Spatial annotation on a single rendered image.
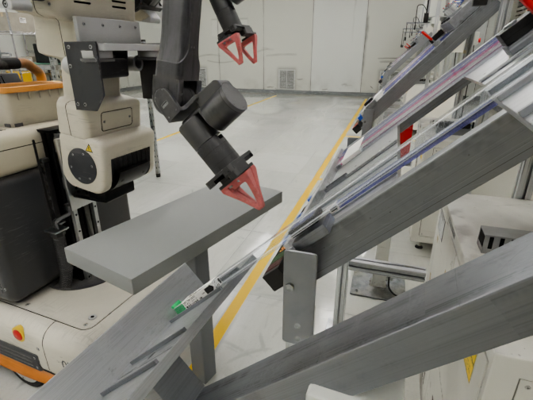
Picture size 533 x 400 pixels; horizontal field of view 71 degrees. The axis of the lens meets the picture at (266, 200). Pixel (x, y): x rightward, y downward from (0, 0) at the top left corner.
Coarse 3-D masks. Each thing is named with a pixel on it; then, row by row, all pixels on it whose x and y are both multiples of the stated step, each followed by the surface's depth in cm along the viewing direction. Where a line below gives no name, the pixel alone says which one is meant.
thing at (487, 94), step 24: (504, 72) 25; (528, 72) 25; (480, 96) 26; (456, 120) 27; (408, 144) 29; (384, 168) 30; (336, 192) 33; (312, 216) 34; (288, 240) 36; (240, 264) 40
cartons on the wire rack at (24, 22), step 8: (0, 16) 532; (16, 16) 535; (24, 16) 546; (32, 16) 557; (0, 24) 537; (16, 24) 536; (24, 24) 547; (32, 24) 558; (24, 56) 579; (32, 56) 574
